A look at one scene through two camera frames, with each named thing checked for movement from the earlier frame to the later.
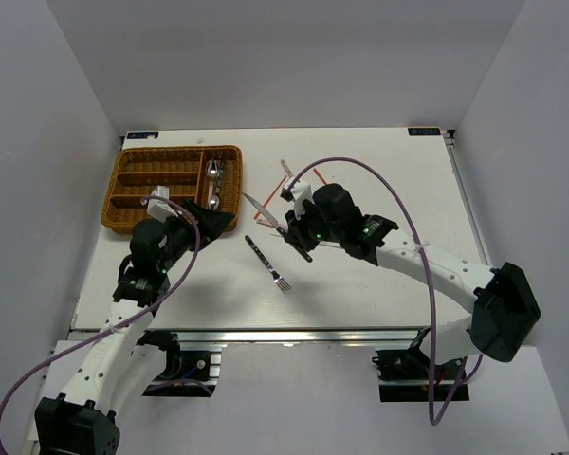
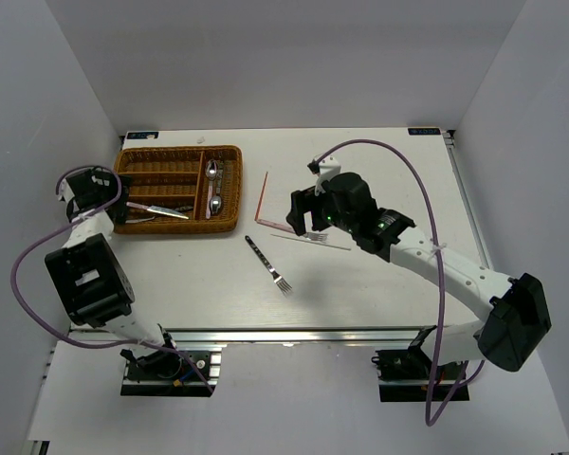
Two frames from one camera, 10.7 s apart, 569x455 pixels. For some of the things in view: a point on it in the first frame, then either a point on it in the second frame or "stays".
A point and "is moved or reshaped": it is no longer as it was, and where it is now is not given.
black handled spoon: (213, 202) stays
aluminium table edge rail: (276, 335) stays
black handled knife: (265, 214) is moved or reshaped
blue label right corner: (424, 131) stays
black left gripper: (212, 223) → (120, 209)
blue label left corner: (141, 135) stays
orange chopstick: (271, 195) → (261, 196)
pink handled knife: (284, 165) is moved or reshaped
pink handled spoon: (212, 169) stays
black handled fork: (284, 286) stays
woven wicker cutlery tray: (211, 174) stays
